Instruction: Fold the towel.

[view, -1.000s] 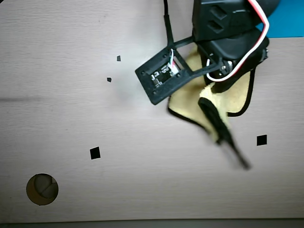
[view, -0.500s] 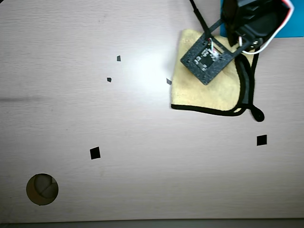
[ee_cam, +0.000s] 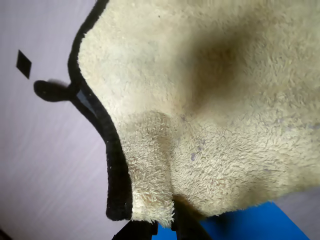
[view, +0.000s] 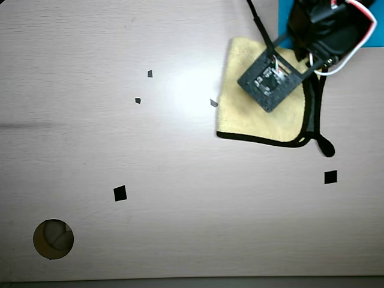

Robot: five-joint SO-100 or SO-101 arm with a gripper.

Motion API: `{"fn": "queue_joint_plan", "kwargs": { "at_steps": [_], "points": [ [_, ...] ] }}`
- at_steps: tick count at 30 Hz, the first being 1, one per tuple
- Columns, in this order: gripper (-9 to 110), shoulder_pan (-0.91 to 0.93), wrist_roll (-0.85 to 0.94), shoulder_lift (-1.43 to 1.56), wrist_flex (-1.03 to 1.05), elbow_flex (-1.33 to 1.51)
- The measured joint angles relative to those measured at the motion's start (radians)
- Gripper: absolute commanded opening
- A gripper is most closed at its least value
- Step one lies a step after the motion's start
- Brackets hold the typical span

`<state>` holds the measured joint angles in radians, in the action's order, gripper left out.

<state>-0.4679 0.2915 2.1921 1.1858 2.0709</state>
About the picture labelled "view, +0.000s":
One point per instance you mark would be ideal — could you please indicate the yellow towel with black border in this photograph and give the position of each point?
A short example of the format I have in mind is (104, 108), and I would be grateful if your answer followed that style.
(240, 120)

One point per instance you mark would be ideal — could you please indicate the blue sheet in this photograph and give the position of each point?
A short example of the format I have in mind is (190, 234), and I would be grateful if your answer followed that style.
(379, 12)

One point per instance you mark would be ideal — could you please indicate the small grey tape piece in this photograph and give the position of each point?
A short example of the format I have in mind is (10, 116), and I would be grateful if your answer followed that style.
(214, 103)
(138, 100)
(150, 73)

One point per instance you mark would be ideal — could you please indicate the black tape square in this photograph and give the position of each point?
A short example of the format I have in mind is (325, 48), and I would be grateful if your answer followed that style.
(331, 177)
(120, 193)

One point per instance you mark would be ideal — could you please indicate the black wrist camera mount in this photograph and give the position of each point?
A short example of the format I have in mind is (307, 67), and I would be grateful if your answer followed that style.
(255, 87)

